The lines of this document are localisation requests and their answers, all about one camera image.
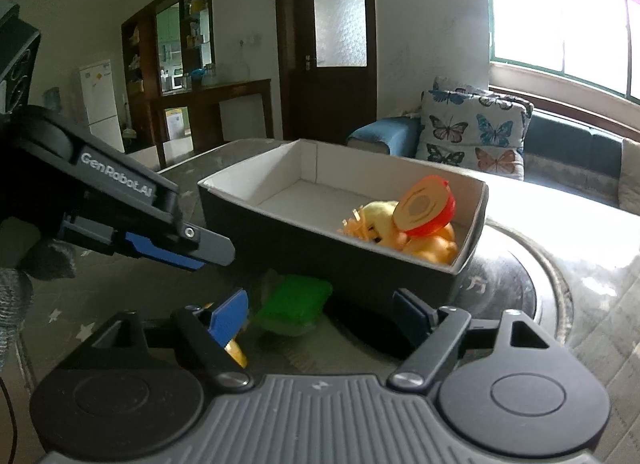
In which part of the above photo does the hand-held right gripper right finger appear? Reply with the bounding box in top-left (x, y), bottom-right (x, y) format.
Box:
top-left (387, 288), bottom-right (571, 391)

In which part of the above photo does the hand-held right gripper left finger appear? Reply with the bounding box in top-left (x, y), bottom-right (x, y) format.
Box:
top-left (74, 287), bottom-right (254, 391)

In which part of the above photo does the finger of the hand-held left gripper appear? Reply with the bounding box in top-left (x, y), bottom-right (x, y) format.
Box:
top-left (124, 232), bottom-right (204, 273)
top-left (150, 221), bottom-right (236, 268)

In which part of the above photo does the yellow toy duck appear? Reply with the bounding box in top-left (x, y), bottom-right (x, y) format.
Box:
top-left (400, 223), bottom-right (459, 265)
top-left (200, 301), bottom-right (250, 370)

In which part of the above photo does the dark grey cardboard box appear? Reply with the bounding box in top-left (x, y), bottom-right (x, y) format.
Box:
top-left (197, 137), bottom-right (490, 360)

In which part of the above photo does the green plastic toy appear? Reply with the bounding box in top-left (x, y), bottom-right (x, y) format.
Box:
top-left (254, 273), bottom-right (335, 338)

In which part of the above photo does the pale yellow spiky toy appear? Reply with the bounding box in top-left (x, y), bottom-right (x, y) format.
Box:
top-left (337, 199), bottom-right (401, 248)

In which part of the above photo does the red toy onion half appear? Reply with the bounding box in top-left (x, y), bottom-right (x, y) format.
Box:
top-left (394, 174), bottom-right (457, 238)

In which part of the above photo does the person's left hand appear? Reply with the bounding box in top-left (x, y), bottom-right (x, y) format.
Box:
top-left (0, 219), bottom-right (76, 370)

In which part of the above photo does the white refrigerator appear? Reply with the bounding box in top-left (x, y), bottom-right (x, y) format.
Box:
top-left (78, 58), bottom-right (126, 154)

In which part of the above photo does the dark wooden sideboard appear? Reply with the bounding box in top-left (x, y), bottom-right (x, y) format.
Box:
top-left (148, 77), bottom-right (274, 170)

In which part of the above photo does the dark wooden display shelf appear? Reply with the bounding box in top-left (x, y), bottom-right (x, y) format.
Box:
top-left (121, 0), bottom-right (214, 96)

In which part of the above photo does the dark wooden door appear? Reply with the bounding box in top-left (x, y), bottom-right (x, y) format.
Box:
top-left (273, 0), bottom-right (377, 145)

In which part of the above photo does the butterfly print pillow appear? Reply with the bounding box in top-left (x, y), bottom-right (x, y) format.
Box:
top-left (432, 76), bottom-right (501, 100)
top-left (414, 88), bottom-right (535, 181)

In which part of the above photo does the grey quilted star mat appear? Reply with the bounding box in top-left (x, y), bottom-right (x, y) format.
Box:
top-left (0, 138), bottom-right (640, 464)

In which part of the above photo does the dark teal sofa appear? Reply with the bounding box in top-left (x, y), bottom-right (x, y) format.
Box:
top-left (346, 108), bottom-right (640, 218)

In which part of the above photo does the window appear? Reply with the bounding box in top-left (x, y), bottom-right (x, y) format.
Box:
top-left (487, 0), bottom-right (640, 106)

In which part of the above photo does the black cable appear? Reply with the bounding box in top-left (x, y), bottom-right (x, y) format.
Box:
top-left (0, 373), bottom-right (21, 464)

